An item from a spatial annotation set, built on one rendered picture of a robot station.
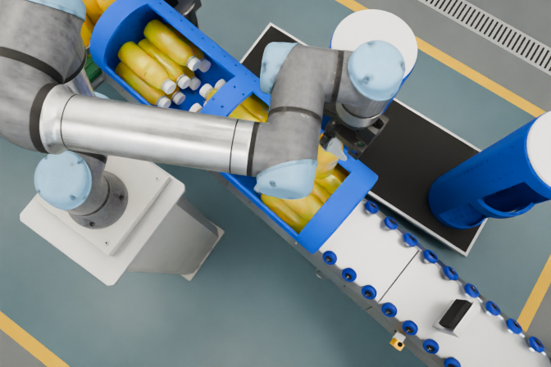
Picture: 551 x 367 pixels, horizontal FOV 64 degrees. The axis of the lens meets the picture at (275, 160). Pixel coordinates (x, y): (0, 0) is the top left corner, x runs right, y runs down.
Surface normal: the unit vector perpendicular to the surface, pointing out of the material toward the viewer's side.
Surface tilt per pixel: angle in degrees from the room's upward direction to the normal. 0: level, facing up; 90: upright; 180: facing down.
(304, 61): 3
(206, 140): 12
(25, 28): 26
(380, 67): 0
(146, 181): 3
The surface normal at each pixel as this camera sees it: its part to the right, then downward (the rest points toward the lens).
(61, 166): -0.02, -0.18
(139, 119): 0.05, -0.41
